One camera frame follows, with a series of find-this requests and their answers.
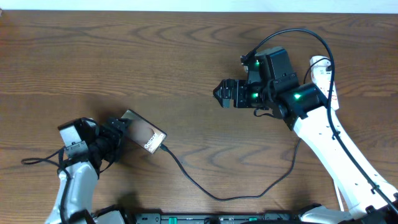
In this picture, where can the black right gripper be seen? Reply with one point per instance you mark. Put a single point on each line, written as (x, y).
(240, 86)

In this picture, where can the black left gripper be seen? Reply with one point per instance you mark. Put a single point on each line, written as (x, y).
(113, 137)

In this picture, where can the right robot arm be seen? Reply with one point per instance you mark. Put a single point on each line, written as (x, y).
(273, 85)

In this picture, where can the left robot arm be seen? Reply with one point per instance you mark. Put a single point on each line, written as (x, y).
(86, 145)

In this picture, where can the white power strip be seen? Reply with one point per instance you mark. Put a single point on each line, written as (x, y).
(321, 78)

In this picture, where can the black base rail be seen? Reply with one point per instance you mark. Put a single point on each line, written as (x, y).
(179, 218)

